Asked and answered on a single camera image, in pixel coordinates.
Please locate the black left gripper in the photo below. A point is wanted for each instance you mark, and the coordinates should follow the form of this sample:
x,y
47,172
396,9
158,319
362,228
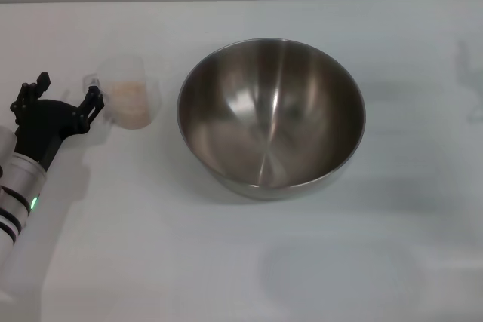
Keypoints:
x,y
45,126

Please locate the white rice grains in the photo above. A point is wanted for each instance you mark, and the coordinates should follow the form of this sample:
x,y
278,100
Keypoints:
x,y
130,105

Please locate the transparent plastic measuring cup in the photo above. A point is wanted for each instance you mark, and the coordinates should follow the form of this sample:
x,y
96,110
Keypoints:
x,y
124,67

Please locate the stainless steel mixing bowl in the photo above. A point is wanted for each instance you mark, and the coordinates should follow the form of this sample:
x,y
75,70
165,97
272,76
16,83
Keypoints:
x,y
271,122

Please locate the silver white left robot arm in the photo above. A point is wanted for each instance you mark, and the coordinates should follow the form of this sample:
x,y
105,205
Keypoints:
x,y
22,182

